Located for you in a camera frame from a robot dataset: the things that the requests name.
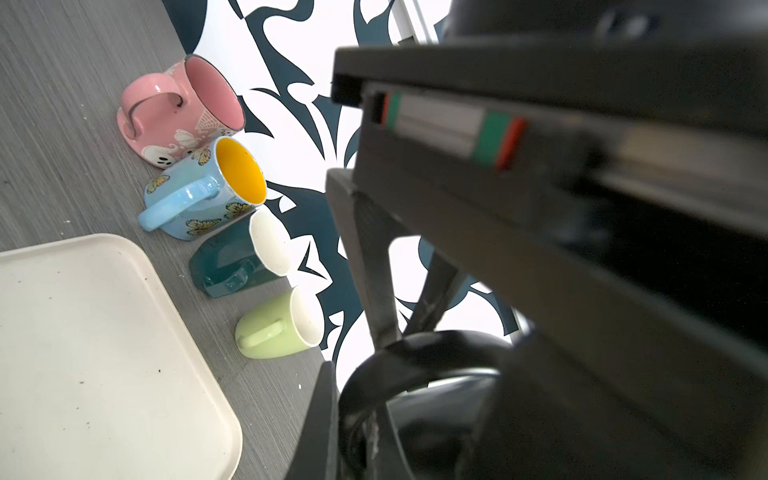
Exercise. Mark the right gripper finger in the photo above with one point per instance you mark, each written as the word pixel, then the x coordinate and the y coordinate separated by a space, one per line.
pixel 316 455

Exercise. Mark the black mug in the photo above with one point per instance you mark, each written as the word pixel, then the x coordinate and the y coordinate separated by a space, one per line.
pixel 467 405

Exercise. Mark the dark green mug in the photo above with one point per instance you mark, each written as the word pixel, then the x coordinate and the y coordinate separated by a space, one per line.
pixel 249 253

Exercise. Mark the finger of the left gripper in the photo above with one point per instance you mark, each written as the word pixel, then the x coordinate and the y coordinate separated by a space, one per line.
pixel 367 230

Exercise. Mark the pink floral mug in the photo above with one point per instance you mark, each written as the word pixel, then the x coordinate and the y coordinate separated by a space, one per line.
pixel 163 117

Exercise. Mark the light green mug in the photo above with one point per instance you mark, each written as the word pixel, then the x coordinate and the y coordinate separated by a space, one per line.
pixel 289 323

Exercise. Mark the light blue mug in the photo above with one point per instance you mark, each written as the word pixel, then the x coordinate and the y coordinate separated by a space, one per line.
pixel 204 191

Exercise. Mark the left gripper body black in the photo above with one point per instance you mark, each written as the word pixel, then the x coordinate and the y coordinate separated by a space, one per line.
pixel 597 168

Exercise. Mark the beige serving tray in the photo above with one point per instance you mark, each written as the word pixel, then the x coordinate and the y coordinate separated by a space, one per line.
pixel 100 377

